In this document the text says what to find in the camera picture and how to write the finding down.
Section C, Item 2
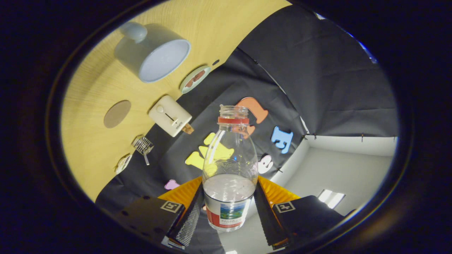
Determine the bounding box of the clear juice bottle red label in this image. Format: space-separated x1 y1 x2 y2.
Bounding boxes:
202 105 259 232

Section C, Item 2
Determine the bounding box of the white cup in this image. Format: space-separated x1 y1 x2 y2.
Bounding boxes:
114 22 191 84

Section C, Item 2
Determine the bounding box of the metal wire holder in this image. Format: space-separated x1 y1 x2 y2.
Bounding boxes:
132 135 154 156

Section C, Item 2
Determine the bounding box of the wooden table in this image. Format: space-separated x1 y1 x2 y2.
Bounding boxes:
61 0 292 202

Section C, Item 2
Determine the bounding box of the pale green plate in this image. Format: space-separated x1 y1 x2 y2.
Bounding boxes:
179 65 212 94

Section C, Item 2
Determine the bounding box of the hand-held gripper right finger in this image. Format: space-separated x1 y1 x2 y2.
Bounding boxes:
254 176 357 247

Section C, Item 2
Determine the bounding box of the white toaster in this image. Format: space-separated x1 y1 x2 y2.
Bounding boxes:
148 95 193 138

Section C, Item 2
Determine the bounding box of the white divided seasoning dish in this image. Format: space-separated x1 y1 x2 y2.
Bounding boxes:
115 154 133 175

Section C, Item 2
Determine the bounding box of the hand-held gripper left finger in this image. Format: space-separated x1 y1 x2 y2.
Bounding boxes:
115 176 205 249

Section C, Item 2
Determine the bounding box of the round brown coaster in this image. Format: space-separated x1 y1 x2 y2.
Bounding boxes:
103 100 132 129

